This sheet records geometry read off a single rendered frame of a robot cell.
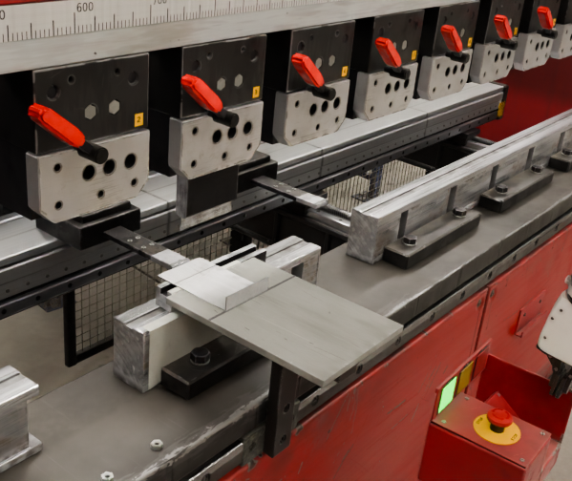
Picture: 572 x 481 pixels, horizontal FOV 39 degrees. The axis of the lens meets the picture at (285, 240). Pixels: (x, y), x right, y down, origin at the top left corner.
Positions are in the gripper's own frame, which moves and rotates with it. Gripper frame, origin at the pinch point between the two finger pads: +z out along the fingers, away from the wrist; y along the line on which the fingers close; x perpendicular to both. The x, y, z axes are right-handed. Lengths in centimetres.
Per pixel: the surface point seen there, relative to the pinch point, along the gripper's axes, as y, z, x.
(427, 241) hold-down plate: -34.5, -3.4, 17.8
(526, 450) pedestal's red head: 0.9, 6.2, -11.4
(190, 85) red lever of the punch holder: -40, -43, -48
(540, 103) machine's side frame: -70, 10, 180
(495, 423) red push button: -4.7, 4.3, -11.7
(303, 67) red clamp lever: -39, -43, -28
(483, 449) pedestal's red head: -4.2, 7.2, -14.9
